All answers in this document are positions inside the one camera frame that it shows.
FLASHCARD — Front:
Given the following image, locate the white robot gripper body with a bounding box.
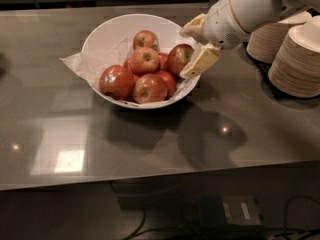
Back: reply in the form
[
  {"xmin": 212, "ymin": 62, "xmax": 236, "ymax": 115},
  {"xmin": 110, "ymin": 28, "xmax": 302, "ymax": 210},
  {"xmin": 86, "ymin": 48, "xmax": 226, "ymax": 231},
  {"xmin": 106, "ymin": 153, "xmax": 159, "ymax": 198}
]
[{"xmin": 203, "ymin": 0, "xmax": 250, "ymax": 49}]

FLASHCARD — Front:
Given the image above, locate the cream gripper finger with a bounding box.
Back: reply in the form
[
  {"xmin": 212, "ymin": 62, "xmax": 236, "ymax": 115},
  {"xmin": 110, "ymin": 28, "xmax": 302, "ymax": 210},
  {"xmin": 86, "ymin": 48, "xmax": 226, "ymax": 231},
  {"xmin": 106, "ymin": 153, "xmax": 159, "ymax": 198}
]
[
  {"xmin": 180, "ymin": 43, "xmax": 221, "ymax": 79},
  {"xmin": 179, "ymin": 14, "xmax": 206, "ymax": 43}
]

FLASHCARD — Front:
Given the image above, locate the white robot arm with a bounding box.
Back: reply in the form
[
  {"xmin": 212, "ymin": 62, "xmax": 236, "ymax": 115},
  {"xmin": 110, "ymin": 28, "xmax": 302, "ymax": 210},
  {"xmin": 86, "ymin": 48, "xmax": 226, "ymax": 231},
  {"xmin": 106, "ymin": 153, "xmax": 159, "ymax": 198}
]
[{"xmin": 180, "ymin": 0, "xmax": 320, "ymax": 79}]

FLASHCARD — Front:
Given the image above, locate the hidden red apple centre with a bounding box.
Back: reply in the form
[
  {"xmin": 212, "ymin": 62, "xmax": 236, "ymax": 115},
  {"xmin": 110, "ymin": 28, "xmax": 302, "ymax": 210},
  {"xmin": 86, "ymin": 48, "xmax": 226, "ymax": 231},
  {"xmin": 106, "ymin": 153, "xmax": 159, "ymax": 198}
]
[{"xmin": 158, "ymin": 52, "xmax": 168, "ymax": 71}]

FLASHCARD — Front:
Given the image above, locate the small red apple front right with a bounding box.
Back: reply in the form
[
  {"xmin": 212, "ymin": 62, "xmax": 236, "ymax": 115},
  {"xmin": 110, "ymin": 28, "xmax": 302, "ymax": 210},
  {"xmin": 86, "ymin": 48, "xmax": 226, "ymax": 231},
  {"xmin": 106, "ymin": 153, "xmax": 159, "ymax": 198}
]
[{"xmin": 156, "ymin": 71, "xmax": 177, "ymax": 98}]

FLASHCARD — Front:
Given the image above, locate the back red apple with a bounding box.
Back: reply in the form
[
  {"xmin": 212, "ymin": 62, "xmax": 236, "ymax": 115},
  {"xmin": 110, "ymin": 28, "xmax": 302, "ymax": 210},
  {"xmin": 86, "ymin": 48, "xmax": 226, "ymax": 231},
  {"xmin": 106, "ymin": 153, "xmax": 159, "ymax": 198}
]
[{"xmin": 133, "ymin": 30, "xmax": 159, "ymax": 51}]

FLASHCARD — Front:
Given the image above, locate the top centre red apple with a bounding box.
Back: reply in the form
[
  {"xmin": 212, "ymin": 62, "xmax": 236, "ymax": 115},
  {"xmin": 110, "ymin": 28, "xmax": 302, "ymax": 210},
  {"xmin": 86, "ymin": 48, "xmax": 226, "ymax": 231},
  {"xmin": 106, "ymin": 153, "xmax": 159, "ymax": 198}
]
[{"xmin": 129, "ymin": 47, "xmax": 159, "ymax": 75}]

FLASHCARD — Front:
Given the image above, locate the front centre red apple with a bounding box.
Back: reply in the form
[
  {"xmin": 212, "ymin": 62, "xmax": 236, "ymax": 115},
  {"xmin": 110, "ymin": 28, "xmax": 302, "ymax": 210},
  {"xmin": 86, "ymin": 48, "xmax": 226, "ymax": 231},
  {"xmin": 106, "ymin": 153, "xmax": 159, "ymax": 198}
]
[{"xmin": 132, "ymin": 74, "xmax": 168, "ymax": 104}]

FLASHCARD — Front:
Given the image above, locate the white ceramic bowl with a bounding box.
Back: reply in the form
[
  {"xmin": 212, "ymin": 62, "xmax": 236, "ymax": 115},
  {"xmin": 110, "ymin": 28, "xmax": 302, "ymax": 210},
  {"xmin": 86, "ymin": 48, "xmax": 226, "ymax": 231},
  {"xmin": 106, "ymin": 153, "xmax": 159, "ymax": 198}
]
[{"xmin": 80, "ymin": 14, "xmax": 200, "ymax": 110}]

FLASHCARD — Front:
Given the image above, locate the red apple with sticker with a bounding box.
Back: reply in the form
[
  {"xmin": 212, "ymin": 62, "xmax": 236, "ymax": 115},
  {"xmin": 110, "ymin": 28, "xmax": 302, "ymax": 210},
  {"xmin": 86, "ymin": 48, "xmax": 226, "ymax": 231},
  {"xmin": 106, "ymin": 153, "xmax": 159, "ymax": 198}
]
[{"xmin": 99, "ymin": 65, "xmax": 134, "ymax": 100}]

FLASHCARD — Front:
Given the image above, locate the white paper bowl liner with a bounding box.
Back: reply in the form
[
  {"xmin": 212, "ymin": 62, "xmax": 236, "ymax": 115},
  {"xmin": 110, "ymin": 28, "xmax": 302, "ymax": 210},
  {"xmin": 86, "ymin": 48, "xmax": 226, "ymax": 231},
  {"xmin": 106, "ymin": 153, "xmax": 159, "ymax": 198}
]
[{"xmin": 62, "ymin": 37, "xmax": 200, "ymax": 110}]

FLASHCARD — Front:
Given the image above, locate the back stack of paper plates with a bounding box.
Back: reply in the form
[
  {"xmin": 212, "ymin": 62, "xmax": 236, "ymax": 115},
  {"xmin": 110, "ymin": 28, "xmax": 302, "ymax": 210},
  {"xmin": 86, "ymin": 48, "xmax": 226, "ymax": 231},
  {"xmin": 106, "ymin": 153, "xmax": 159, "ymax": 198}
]
[{"xmin": 246, "ymin": 11, "xmax": 311, "ymax": 64}]

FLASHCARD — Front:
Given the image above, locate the stack of paper plates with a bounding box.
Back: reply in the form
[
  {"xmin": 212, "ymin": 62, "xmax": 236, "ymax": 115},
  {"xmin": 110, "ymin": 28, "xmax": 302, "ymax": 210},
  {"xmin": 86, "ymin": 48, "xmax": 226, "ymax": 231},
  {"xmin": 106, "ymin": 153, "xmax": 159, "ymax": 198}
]
[
  {"xmin": 246, "ymin": 11, "xmax": 311, "ymax": 64},
  {"xmin": 268, "ymin": 16, "xmax": 320, "ymax": 98}
]

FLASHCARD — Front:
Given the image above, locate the black tray under plates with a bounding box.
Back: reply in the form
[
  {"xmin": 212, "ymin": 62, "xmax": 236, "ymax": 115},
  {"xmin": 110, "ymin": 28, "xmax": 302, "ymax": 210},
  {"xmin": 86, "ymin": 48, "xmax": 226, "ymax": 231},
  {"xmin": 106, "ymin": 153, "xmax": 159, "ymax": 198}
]
[{"xmin": 248, "ymin": 40, "xmax": 320, "ymax": 99}]

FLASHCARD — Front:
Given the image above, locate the front stack of paper plates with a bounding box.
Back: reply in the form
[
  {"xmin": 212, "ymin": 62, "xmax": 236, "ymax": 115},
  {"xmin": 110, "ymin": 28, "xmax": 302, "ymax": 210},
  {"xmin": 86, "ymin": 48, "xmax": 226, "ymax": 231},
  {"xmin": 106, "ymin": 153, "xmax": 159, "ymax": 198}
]
[{"xmin": 268, "ymin": 16, "xmax": 320, "ymax": 98}]

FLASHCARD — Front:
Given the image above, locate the dark box on floor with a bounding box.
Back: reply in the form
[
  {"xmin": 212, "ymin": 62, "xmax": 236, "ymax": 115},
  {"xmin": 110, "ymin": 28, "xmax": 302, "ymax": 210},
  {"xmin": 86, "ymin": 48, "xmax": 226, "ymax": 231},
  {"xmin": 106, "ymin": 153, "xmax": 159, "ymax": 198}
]
[{"xmin": 197, "ymin": 195, "xmax": 265, "ymax": 230}]

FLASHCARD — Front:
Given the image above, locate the black cable right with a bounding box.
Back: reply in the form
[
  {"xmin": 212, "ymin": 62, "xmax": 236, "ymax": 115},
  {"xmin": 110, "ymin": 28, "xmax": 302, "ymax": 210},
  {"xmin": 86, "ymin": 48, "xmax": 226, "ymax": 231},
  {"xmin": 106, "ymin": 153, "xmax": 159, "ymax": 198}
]
[{"xmin": 233, "ymin": 195, "xmax": 320, "ymax": 240}]

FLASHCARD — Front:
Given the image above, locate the black cable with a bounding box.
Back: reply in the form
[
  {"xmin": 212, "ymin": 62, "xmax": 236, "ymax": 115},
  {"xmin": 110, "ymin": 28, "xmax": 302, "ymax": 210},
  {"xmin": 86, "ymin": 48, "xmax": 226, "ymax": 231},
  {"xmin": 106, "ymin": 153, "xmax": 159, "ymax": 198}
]
[
  {"xmin": 121, "ymin": 207, "xmax": 188, "ymax": 240},
  {"xmin": 233, "ymin": 195, "xmax": 320, "ymax": 240}
]

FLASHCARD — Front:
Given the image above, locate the black cable left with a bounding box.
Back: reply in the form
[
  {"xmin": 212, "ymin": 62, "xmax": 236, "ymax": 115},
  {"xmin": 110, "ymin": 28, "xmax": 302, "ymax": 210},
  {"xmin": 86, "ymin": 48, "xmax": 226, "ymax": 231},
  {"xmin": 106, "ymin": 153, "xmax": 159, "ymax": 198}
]
[{"xmin": 121, "ymin": 207, "xmax": 188, "ymax": 240}]

